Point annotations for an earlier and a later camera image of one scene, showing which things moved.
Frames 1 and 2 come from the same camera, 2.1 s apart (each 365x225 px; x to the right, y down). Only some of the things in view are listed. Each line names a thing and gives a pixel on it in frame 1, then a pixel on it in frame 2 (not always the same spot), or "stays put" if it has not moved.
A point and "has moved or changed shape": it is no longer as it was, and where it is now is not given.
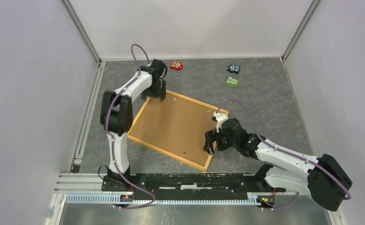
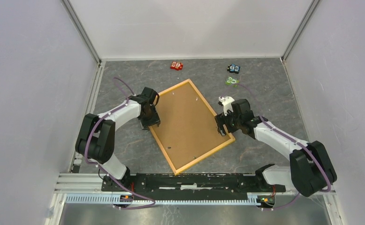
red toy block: x=176 y=65 stays put
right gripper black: x=210 y=136 to x=221 y=119
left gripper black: x=160 y=93 to x=155 y=119
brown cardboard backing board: x=178 y=125 has moved or changed shape
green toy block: x=231 y=81 stays put
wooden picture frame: x=195 y=102 to x=210 y=108
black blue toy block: x=233 y=68 stays put
